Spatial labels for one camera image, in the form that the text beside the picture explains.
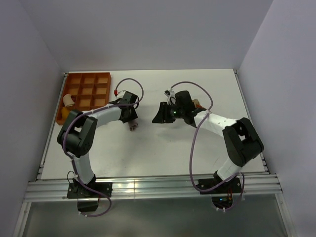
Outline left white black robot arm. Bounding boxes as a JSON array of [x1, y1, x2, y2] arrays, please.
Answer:
[[57, 90, 139, 197]]

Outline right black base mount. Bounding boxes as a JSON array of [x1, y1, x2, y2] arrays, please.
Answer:
[[197, 177, 242, 195]]

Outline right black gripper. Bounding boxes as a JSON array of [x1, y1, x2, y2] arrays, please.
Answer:
[[152, 101, 185, 123]]

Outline grey sock red stripes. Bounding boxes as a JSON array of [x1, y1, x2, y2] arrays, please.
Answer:
[[128, 120, 138, 131]]

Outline tan argyle sock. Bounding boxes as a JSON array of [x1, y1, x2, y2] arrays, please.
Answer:
[[192, 99, 204, 109]]

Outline orange compartment tray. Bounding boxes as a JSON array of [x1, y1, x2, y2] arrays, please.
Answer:
[[55, 72, 111, 125]]

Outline black box under rail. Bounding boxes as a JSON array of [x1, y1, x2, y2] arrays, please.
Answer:
[[77, 200, 99, 212]]

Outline aluminium frame rail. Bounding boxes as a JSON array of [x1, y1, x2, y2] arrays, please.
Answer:
[[24, 172, 282, 202]]

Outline rolled yellow sock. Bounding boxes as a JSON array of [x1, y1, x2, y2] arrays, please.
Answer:
[[61, 107, 70, 119]]

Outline rolled beige sock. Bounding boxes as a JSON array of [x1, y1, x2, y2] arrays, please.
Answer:
[[63, 94, 75, 107]]

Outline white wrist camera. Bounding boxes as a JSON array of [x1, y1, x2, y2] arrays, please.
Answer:
[[114, 90, 126, 99], [164, 88, 175, 99]]

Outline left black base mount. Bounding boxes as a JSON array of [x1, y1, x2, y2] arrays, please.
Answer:
[[67, 182, 113, 199]]

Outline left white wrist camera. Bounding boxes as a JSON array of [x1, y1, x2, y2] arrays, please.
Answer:
[[114, 90, 126, 99]]

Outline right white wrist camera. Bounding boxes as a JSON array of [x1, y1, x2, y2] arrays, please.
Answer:
[[164, 88, 175, 99]]

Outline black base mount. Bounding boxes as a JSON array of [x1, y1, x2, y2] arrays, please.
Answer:
[[197, 177, 242, 195], [67, 182, 113, 199]]

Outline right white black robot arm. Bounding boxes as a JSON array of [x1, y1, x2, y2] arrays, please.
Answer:
[[152, 89, 264, 193]]

